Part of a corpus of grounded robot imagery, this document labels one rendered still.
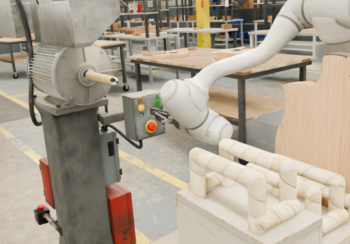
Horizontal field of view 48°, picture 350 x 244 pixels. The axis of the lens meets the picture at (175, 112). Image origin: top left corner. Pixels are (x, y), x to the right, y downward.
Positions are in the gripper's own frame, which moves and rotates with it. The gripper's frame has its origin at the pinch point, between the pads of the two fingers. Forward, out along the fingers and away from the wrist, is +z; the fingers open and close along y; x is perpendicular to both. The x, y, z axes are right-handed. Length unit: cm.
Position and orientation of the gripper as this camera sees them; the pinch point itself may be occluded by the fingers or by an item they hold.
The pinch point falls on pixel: (155, 112)
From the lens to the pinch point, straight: 164.5
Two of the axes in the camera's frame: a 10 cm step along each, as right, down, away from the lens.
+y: 7.9, -2.0, 5.7
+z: -6.1, -1.7, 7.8
